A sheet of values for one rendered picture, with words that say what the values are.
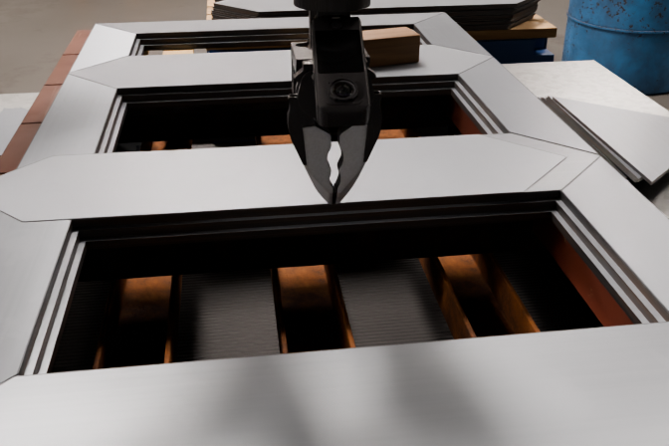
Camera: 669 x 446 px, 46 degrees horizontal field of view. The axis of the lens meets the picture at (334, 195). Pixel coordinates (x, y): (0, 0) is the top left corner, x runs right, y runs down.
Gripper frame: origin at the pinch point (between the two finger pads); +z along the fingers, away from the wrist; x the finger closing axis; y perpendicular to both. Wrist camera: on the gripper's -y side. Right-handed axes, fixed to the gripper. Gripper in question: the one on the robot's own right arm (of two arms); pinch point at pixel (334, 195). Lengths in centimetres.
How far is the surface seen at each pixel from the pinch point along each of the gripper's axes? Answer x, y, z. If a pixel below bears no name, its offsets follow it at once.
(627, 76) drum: -175, 265, 80
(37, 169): 34.2, 22.8, 5.6
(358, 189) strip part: -4.5, 12.2, 5.6
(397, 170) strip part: -10.2, 16.8, 5.6
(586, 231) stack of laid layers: -28.0, 0.8, 6.6
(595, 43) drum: -162, 276, 67
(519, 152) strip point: -27.0, 20.1, 5.5
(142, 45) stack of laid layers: 27, 86, 8
